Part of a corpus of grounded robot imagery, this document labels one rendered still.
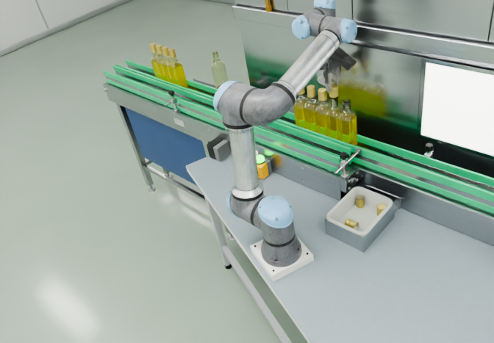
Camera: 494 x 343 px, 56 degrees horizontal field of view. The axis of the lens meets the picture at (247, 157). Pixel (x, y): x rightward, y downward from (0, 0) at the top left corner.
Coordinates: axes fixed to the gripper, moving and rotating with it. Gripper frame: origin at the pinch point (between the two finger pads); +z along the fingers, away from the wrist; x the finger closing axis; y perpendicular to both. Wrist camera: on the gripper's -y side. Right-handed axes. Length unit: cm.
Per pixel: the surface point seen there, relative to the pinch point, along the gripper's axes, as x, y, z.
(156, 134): 15, 124, 58
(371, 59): -12.1, -9.6, -8.7
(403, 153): -3.6, -29.0, 23.1
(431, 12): -15.3, -30.1, -29.1
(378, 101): -12.1, -12.7, 9.2
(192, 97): 8, 87, 25
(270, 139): 13.8, 25.9, 26.5
